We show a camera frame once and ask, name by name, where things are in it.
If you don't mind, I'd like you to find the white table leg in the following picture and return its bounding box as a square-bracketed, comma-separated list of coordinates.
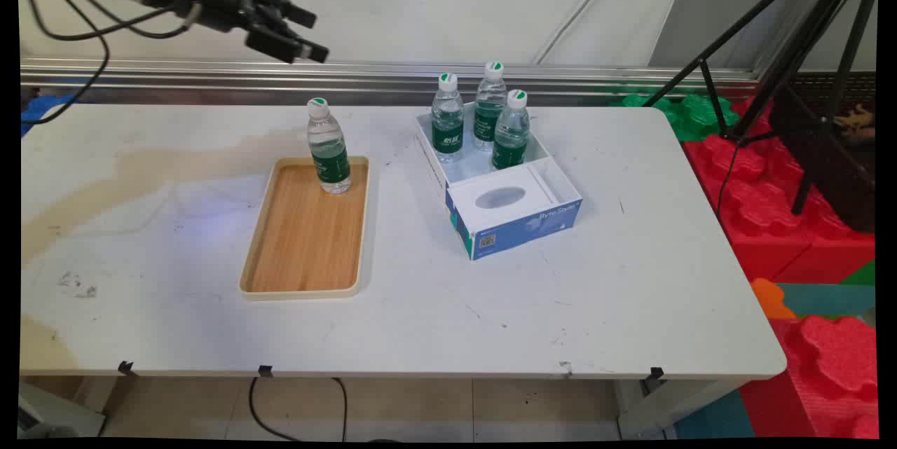
[616, 379, 752, 440]

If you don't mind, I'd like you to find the orange foam piece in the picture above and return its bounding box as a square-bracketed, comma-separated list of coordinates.
[749, 277, 797, 321]

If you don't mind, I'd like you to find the large red foam block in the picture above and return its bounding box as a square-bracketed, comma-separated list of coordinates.
[683, 95, 877, 284]

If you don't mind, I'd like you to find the red foam block wavy edge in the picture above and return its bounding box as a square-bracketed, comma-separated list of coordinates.
[739, 315, 880, 440]

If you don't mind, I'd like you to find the aluminium rail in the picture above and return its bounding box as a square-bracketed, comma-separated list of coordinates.
[20, 57, 762, 107]

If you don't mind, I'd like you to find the black box case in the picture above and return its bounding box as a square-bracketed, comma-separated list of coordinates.
[769, 74, 877, 234]

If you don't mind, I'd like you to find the water bottle green label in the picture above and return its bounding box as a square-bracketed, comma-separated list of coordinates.
[491, 90, 532, 172]
[306, 97, 353, 195]
[430, 73, 466, 164]
[472, 62, 508, 153]

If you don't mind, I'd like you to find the blue foam piece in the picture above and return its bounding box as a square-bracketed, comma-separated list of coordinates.
[20, 92, 79, 137]

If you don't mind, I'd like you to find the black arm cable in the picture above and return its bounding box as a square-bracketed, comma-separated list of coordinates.
[20, 0, 204, 126]

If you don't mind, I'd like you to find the black tripod stand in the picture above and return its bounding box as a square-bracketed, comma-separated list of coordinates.
[641, 0, 879, 216]

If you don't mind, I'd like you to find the black floor cable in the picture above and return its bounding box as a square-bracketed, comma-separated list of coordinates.
[248, 377, 349, 442]

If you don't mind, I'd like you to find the teal foam mat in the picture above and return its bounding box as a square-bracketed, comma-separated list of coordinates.
[774, 282, 877, 318]

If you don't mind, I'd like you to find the green foam block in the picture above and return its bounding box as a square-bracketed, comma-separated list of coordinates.
[608, 88, 741, 144]

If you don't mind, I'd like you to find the wooden tray cream rim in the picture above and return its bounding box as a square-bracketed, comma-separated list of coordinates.
[238, 156, 371, 302]

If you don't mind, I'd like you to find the white blue cardboard box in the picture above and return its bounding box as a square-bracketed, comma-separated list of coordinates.
[413, 102, 584, 262]

